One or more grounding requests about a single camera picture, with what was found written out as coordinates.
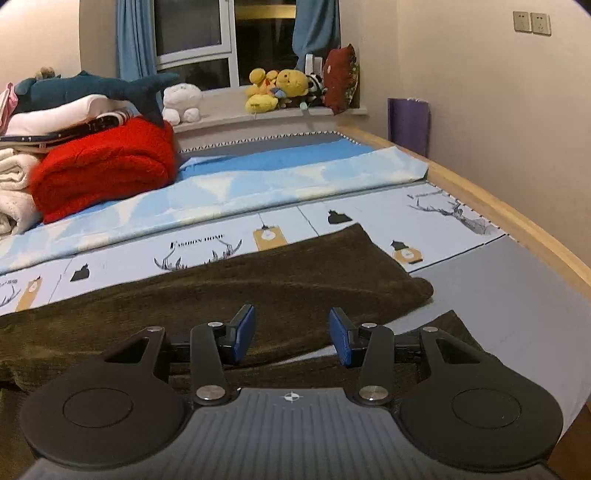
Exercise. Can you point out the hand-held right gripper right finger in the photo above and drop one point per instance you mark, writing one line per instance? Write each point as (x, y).
(340, 337)

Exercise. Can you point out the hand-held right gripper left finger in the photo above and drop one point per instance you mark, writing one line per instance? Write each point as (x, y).
(244, 334)

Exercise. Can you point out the light blue patterned quilt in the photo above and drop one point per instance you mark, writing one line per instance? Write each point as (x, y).
(277, 180)

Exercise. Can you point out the folded red fleece blanket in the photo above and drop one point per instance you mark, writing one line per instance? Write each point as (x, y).
(101, 170)

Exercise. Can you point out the purple bag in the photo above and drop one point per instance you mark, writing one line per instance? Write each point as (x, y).
(408, 124)

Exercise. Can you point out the white stone windowsill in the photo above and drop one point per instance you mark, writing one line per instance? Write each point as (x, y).
(221, 104)

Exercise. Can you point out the white plush toy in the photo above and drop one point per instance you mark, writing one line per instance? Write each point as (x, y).
(181, 102)

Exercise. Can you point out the yellow duck plush toy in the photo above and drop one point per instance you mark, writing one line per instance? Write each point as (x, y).
(259, 90)

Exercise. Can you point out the panda plush toy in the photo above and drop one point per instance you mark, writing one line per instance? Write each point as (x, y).
(316, 87)

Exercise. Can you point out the yellow bear plush toy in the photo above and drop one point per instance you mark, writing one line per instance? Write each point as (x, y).
(293, 83)

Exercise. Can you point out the navy star printed cloth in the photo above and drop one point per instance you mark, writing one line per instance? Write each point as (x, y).
(99, 122)

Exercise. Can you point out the dark red cushion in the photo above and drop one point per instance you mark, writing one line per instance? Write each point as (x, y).
(339, 76)

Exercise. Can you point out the white plastic stand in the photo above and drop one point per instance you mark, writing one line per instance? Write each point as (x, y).
(314, 62)

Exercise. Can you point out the folded white fleece blanket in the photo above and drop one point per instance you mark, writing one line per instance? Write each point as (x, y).
(14, 175)

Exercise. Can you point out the teal shark plush toy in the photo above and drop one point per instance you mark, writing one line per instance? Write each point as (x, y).
(69, 90)

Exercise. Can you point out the white framed window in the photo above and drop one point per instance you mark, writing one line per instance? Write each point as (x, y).
(194, 27)

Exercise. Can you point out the small brown plush toy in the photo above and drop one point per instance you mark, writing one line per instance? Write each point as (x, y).
(45, 72)

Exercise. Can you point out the pink cloth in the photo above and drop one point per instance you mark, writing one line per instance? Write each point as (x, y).
(5, 106)

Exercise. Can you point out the wooden bed frame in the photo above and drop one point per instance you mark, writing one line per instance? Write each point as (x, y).
(498, 217)

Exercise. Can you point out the beige wall socket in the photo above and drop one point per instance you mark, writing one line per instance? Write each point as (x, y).
(521, 21)
(540, 23)

